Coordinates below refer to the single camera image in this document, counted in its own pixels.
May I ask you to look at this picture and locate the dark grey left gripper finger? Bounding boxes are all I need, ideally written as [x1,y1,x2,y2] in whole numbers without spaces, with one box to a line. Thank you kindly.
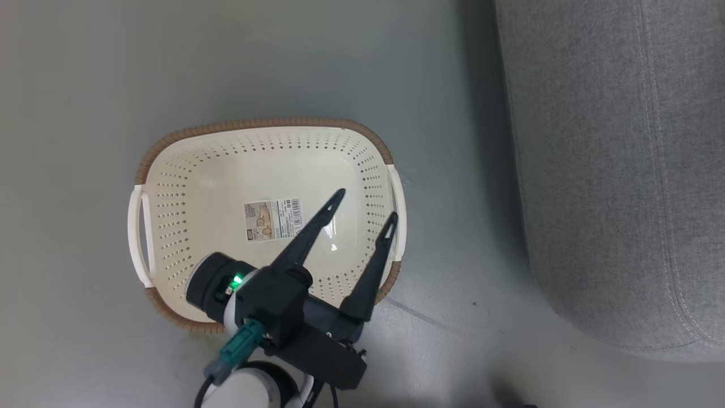
[338,212,399,324]
[271,189,347,271]

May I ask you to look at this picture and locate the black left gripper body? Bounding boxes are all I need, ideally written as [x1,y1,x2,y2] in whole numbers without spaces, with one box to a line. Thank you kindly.
[265,297,369,392]

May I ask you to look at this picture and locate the cream perforated laundry basket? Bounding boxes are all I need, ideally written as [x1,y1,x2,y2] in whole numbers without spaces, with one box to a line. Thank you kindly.
[127,117,407,334]

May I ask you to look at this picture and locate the paper product sticker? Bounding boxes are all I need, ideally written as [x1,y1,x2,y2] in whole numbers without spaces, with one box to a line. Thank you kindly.
[244,198,305,242]

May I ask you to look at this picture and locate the grey fabric sofa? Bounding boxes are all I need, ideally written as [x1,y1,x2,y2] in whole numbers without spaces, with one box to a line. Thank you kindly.
[494,0,725,363]

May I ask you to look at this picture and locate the thin black cable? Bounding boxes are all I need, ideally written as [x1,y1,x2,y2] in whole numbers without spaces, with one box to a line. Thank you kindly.
[302,379,340,408]

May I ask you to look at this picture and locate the cable with teal connector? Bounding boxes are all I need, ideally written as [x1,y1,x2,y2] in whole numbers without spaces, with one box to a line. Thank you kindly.
[194,318,265,408]

